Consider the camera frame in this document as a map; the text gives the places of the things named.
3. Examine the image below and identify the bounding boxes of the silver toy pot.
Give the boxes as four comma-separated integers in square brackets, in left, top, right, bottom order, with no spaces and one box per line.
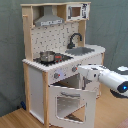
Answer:
[40,51,55,62]

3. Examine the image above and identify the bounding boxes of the white oven door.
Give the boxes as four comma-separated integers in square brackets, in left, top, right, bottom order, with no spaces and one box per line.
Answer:
[49,86,96,128]

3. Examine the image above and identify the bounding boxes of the grey toy sink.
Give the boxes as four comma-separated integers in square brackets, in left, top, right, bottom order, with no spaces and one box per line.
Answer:
[66,47,94,56]

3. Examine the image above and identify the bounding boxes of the wooden toy kitchen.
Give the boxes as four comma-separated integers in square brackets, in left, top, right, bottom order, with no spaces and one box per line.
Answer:
[22,2,105,128]

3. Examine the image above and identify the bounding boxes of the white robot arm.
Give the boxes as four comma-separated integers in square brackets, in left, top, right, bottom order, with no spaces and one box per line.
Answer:
[78,65,128,98]

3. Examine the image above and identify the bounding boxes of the left oven knob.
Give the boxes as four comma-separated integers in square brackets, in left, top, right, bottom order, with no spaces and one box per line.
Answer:
[54,73,60,79]

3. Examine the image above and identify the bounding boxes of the right oven knob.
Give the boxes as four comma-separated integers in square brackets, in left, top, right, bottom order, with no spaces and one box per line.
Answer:
[72,66,78,72]

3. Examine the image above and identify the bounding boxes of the oven knob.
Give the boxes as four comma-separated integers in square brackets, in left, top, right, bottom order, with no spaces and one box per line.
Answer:
[72,66,78,72]
[54,73,60,79]

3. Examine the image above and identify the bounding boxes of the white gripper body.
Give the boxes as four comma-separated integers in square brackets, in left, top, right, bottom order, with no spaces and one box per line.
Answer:
[78,65,106,81]

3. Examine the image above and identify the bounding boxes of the grey range hood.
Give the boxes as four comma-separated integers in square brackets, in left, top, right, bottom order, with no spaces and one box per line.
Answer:
[35,5,64,27]

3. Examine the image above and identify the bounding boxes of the black toy faucet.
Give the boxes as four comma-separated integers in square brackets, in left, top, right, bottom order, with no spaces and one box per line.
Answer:
[67,33,82,49]

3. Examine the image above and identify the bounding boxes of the black toy stovetop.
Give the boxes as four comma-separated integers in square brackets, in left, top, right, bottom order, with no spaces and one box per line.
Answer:
[35,53,71,66]

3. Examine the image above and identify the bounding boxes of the white dishwasher door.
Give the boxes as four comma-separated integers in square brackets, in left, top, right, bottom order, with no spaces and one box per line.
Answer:
[80,55,102,97]

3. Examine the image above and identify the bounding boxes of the toy microwave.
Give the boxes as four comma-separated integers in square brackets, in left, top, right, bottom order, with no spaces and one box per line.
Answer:
[67,3,90,21]

